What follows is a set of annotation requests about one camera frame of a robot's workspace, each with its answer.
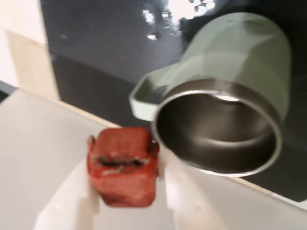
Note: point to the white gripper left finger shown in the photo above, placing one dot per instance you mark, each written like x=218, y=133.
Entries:
x=69, y=198

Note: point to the green steel-lined mug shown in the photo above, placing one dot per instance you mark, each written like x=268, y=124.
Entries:
x=239, y=72

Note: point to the red cube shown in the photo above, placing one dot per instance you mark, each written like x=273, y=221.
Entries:
x=124, y=172

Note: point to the black glossy mat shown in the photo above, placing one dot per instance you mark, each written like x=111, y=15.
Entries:
x=96, y=52

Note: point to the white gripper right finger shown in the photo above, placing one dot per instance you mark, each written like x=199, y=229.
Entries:
x=189, y=203

